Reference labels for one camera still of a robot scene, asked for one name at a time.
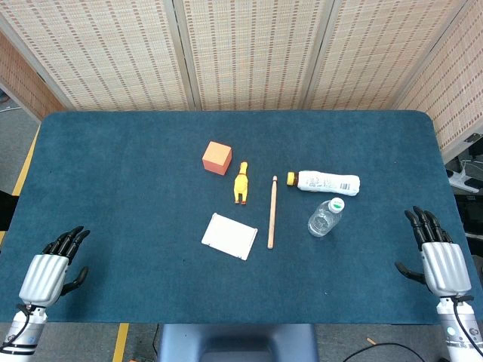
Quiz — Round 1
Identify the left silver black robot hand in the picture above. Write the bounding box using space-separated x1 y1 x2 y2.
18 225 91 308

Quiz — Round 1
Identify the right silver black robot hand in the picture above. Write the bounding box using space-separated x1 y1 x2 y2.
394 205 473 298

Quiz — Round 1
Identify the transparent water bottle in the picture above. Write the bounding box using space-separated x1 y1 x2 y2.
307 197 346 238

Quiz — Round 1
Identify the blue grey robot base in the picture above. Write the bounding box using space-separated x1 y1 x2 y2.
156 323 320 362

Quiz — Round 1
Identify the white bottle with yellow cap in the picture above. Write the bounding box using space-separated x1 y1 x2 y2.
286 170 361 198

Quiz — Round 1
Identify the black equipment box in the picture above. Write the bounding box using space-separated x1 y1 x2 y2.
455 194 483 238

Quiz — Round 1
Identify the white power strip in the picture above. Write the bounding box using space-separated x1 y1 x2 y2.
446 160 483 194

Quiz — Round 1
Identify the blue felt tablecloth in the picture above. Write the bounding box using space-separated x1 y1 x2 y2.
0 109 477 325

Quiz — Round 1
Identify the woven bamboo screen panel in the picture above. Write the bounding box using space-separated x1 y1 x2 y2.
164 0 335 112
0 0 195 112
0 32 65 121
303 0 483 111
394 11 483 163

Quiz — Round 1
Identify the wooden stick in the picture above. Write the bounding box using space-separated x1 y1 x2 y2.
267 175 278 250

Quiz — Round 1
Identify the white plastic tray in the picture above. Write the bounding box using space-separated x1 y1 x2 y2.
201 212 259 262

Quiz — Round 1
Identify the orange cube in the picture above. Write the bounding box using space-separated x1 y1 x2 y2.
202 140 232 176

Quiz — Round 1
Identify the yellow rubber chicken toy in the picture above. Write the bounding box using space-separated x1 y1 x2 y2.
233 161 251 206

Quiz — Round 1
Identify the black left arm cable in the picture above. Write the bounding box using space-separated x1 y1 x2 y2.
1 302 35 350

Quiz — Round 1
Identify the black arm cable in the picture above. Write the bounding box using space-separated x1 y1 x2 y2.
451 295 479 359
1 302 35 350

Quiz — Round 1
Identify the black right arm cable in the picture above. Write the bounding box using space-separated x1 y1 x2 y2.
451 295 479 359

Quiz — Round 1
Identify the black floor cable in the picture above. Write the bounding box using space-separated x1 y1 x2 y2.
353 342 428 362

